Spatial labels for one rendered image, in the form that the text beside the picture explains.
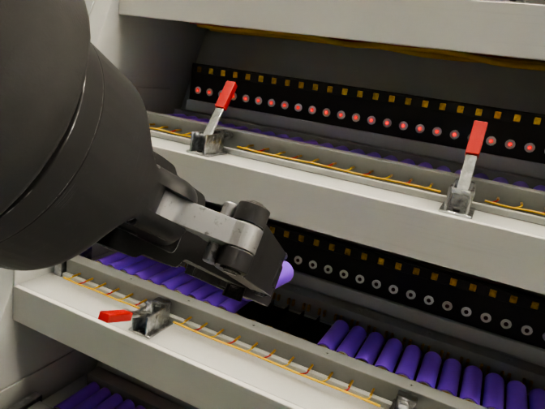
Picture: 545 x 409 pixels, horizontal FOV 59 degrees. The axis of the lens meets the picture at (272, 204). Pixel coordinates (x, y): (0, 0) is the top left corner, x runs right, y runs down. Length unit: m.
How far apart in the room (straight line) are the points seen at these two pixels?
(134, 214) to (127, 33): 0.55
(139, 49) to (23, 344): 0.41
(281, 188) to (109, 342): 0.24
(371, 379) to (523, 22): 0.35
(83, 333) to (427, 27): 0.47
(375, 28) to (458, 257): 0.24
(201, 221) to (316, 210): 0.30
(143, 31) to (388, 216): 0.43
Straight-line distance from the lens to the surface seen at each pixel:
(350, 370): 0.49
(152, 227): 0.16
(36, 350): 0.72
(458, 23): 0.51
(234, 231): 0.17
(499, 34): 0.50
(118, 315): 0.49
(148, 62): 0.73
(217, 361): 0.50
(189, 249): 0.22
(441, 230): 0.44
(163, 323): 0.55
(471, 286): 0.58
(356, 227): 0.45
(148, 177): 0.16
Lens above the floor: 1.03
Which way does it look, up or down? 5 degrees up
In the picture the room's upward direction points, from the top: 17 degrees clockwise
